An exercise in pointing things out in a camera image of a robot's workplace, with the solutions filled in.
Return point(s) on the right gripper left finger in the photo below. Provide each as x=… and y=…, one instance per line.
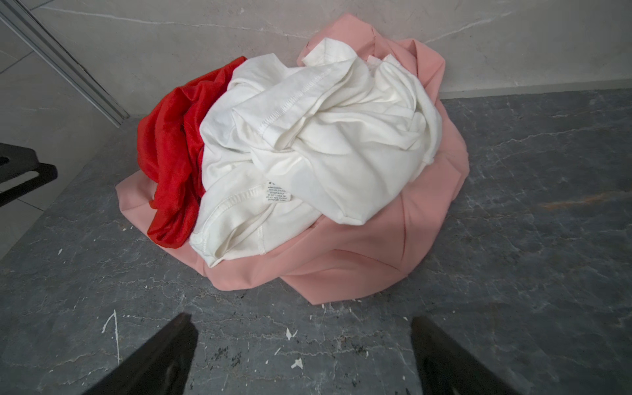
x=160, y=366

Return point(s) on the white cloth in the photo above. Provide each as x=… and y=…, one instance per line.
x=337, y=137

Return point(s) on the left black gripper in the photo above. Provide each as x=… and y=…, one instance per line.
x=19, y=160

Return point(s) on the red cloth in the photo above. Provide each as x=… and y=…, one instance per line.
x=170, y=149

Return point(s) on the pink cloth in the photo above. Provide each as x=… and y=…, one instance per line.
x=330, y=262

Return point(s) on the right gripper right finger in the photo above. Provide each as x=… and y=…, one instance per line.
x=444, y=367

